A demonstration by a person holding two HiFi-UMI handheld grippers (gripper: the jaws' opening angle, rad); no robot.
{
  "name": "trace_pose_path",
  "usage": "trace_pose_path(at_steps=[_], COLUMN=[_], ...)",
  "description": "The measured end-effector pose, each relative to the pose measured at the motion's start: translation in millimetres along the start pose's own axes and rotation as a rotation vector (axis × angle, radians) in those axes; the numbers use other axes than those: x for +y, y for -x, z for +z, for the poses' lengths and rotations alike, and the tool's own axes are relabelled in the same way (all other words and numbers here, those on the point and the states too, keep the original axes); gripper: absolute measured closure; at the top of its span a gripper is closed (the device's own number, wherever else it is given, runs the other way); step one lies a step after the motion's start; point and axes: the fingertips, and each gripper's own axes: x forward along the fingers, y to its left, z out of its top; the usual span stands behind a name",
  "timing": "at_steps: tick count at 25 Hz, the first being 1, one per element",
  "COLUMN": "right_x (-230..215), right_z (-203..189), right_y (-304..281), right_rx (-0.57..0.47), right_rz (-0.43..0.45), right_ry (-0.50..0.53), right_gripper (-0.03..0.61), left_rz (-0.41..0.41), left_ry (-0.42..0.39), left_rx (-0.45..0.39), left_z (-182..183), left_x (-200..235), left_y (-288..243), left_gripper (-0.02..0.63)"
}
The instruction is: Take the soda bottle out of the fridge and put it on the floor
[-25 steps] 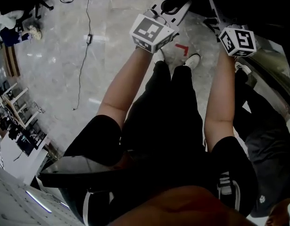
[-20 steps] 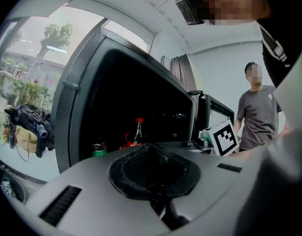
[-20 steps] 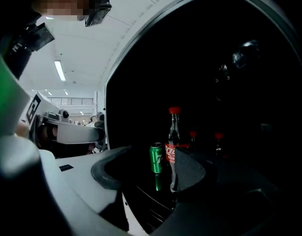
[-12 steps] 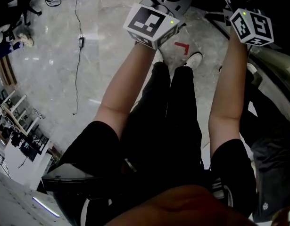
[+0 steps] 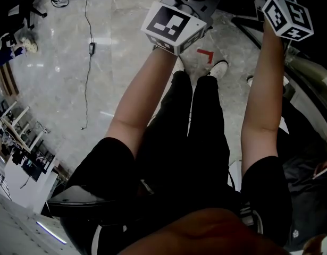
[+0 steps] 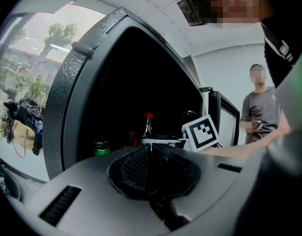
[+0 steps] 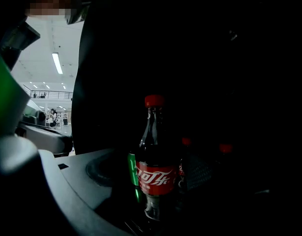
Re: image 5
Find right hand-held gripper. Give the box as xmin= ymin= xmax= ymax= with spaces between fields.
xmin=253 ymin=0 xmax=314 ymax=42

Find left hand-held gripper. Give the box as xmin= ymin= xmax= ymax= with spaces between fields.
xmin=140 ymin=0 xmax=225 ymax=56

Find person's right forearm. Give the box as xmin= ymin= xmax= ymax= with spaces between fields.
xmin=240 ymin=20 xmax=286 ymax=175

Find person's left forearm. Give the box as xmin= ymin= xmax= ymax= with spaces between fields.
xmin=104 ymin=46 xmax=180 ymax=159

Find red tape corner mark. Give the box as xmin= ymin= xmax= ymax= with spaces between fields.
xmin=196 ymin=48 xmax=215 ymax=64

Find person's right white shoe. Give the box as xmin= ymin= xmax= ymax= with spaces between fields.
xmin=207 ymin=59 xmax=229 ymax=80

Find person's black trousers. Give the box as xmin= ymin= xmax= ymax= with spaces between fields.
xmin=136 ymin=70 xmax=230 ymax=196

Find black phone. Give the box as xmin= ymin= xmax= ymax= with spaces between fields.
xmin=312 ymin=167 xmax=327 ymax=180

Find person's black shirt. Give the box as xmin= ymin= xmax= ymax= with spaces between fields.
xmin=59 ymin=136 xmax=294 ymax=255

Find brown wooden slat panel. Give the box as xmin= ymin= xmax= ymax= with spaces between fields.
xmin=0 ymin=62 xmax=21 ymax=97

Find white table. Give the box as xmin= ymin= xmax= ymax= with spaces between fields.
xmin=0 ymin=99 xmax=51 ymax=154

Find black glossy box device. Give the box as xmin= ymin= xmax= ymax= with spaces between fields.
xmin=47 ymin=185 xmax=123 ymax=218

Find black monitor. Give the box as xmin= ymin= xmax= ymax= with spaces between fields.
xmin=21 ymin=152 xmax=55 ymax=182

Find white cabinet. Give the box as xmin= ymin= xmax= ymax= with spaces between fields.
xmin=3 ymin=155 xmax=60 ymax=215

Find black power cable with adapter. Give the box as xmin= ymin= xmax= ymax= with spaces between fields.
xmin=69 ymin=0 xmax=98 ymax=131

